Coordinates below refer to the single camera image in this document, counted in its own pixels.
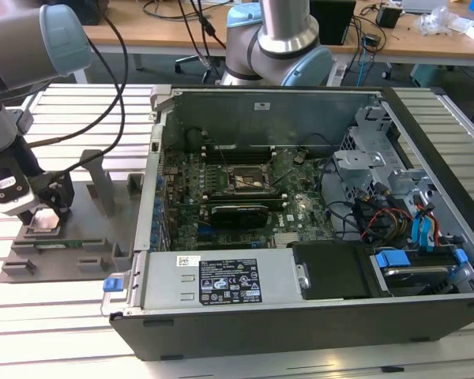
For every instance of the green RAM stick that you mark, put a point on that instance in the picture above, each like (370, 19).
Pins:
(63, 243)
(241, 194)

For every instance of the blue case latch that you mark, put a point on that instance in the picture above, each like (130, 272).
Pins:
(110, 286)

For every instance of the wooden desk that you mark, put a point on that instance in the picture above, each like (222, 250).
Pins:
(418, 49)

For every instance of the grey parts rack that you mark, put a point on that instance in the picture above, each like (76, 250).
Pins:
(91, 237)

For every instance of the office chair base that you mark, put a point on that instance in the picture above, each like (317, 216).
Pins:
(189, 60)

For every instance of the coin battery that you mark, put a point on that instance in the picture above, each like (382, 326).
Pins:
(299, 158)

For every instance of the silver CPU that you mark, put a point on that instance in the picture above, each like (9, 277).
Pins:
(45, 220)

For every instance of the small black box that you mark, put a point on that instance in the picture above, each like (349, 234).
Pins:
(388, 16)

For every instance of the clear plastic bag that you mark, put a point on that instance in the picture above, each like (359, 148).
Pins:
(438, 21)

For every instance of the white power strip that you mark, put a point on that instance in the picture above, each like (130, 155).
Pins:
(339, 75)

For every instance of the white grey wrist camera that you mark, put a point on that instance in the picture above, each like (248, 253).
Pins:
(12, 197)

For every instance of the large black equipment box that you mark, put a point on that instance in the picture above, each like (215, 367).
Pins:
(96, 12)

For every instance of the green motherboard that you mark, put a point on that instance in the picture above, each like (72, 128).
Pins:
(312, 213)

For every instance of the black plastic shroud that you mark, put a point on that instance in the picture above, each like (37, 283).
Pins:
(332, 272)

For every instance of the grey flat device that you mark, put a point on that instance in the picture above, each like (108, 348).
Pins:
(424, 4)

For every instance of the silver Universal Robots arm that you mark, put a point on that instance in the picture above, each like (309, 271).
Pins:
(23, 43)

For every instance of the teal bin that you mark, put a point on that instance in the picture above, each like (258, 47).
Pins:
(426, 75)

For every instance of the black graphics card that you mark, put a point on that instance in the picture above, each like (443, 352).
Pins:
(239, 216)

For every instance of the metal drive cage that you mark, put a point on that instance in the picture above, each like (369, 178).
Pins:
(359, 162)

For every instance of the thin metal locking lever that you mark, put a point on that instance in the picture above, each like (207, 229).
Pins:
(221, 154)

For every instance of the grey power supply unit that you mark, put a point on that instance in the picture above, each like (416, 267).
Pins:
(170, 284)

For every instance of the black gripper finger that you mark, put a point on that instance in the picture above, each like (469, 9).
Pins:
(63, 193)
(25, 218)

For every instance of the CPU socket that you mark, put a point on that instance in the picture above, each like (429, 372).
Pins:
(245, 179)

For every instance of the black open PC case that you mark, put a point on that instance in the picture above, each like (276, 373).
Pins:
(300, 331)

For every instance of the hard disk blue carrier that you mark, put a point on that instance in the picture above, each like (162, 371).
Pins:
(393, 258)

